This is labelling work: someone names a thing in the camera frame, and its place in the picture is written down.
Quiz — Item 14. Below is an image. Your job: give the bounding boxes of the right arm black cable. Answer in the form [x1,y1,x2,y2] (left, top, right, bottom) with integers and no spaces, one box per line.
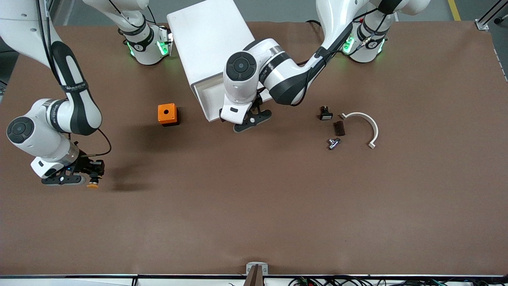
[36,0,112,157]

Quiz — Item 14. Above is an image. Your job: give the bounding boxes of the orange box with hole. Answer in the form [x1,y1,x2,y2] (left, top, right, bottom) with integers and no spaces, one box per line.
[158,103,179,127]

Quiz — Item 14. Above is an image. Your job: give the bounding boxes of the brown table cover sheet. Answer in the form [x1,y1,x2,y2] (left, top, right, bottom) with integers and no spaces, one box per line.
[0,20,508,276]

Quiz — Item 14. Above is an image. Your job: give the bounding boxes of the aluminium table edge rail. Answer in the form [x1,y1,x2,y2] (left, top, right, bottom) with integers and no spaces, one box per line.
[0,273,508,286]

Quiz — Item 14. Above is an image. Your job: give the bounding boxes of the grey metal bracket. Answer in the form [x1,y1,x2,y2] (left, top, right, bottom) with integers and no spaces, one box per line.
[246,262,269,276]

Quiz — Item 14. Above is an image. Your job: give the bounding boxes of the white half-ring clamp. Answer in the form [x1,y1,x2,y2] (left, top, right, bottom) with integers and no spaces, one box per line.
[340,112,379,149]

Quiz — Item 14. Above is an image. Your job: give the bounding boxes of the aluminium frame profile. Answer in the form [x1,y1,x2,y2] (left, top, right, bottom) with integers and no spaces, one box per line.
[475,0,508,31]

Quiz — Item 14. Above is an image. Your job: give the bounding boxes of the brown post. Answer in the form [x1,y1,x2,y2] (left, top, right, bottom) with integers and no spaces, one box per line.
[244,264,265,286]

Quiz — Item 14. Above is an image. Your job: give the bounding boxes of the tangled black cables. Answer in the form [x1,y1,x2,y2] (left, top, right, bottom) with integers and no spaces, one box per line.
[288,276,508,286]

